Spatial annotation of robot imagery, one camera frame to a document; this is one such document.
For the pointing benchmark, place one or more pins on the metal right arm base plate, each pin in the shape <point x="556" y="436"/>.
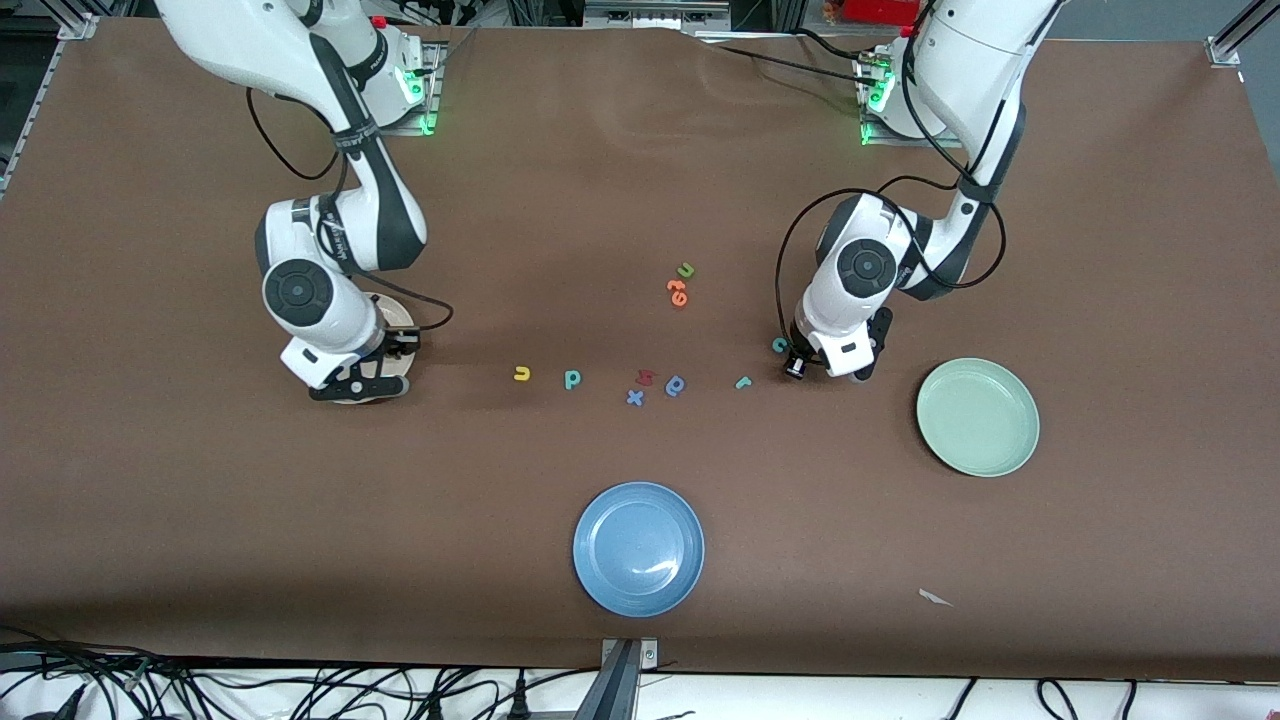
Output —
<point x="432" y="95"/>

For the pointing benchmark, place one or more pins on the beige brown plate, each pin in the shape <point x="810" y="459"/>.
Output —
<point x="393" y="308"/>

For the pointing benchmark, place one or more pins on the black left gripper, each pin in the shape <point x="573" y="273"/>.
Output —
<point x="881" y="331"/>

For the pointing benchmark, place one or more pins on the aluminium frame corner post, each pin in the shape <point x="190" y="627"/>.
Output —
<point x="1235" y="35"/>

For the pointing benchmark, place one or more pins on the grey rack unit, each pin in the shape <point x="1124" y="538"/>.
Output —
<point x="650" y="15"/>

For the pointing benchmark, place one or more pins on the orange foam letter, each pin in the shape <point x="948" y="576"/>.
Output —
<point x="678" y="298"/>

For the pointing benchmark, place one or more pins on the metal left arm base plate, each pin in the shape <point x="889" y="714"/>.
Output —
<point x="868" y="138"/>

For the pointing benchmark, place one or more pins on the red box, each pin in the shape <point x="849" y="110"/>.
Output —
<point x="880" y="10"/>

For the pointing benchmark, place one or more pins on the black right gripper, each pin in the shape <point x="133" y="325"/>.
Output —
<point x="396" y="345"/>

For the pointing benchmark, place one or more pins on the black power plug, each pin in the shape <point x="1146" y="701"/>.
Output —
<point x="518" y="703"/>

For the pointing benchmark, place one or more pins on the aluminium profile with bracket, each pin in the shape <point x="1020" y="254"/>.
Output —
<point x="618" y="685"/>

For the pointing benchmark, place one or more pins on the blue plate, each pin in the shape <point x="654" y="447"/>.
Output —
<point x="638" y="549"/>

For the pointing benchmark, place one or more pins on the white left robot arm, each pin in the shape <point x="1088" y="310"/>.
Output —
<point x="865" y="265"/>

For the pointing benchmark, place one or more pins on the brown table cover sheet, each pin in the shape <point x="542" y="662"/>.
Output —
<point x="600" y="200"/>

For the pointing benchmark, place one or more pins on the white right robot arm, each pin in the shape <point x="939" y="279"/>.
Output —
<point x="300" y="290"/>

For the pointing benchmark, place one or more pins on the white paper scrap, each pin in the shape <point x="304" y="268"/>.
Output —
<point x="933" y="597"/>

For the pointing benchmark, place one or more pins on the pale green plate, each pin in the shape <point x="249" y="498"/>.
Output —
<point x="978" y="417"/>

